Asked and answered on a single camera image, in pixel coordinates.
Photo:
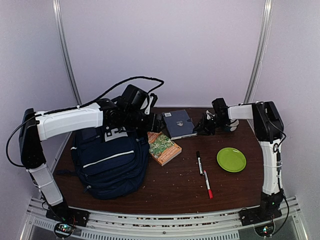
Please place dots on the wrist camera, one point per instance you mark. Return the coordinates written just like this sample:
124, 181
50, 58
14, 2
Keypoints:
136, 99
209, 116

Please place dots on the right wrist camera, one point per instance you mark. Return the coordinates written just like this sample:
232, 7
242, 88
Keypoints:
209, 116

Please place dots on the red marker pen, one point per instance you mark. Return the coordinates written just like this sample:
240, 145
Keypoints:
210, 193

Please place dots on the green plate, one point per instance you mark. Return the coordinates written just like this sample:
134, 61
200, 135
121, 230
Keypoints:
231, 160

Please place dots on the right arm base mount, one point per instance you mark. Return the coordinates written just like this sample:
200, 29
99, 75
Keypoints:
263, 216

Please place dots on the white teal bowl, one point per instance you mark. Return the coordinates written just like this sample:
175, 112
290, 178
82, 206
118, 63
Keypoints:
231, 127

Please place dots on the dark blue hardcover notebook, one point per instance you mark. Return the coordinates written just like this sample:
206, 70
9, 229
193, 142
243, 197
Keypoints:
179, 125

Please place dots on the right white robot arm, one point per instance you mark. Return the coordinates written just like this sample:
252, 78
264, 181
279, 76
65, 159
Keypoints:
268, 129

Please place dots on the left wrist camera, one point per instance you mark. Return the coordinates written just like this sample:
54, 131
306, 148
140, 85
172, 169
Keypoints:
136, 99

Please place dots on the black marker pen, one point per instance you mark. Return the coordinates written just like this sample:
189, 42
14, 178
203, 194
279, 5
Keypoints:
199, 161

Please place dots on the aluminium corner post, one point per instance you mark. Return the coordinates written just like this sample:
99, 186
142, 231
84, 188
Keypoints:
260, 50
65, 52

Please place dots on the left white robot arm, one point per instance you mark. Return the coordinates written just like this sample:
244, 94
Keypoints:
39, 126

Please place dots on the left aluminium corner post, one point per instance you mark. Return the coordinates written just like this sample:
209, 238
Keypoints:
65, 52

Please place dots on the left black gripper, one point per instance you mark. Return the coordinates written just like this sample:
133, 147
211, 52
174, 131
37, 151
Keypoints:
154, 124

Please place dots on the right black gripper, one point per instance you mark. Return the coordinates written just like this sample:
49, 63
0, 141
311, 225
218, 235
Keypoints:
204, 126

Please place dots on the navy blue backpack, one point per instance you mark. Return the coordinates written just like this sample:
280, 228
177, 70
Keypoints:
109, 164

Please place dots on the aluminium front rail frame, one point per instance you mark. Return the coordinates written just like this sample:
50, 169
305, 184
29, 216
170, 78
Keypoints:
217, 225

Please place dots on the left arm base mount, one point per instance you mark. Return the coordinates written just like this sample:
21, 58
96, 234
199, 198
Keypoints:
67, 218

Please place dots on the right aluminium corner post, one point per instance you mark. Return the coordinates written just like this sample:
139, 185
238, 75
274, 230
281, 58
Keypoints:
260, 50

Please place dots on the orange treehouse paperback book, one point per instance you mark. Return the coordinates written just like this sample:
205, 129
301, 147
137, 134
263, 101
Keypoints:
161, 148

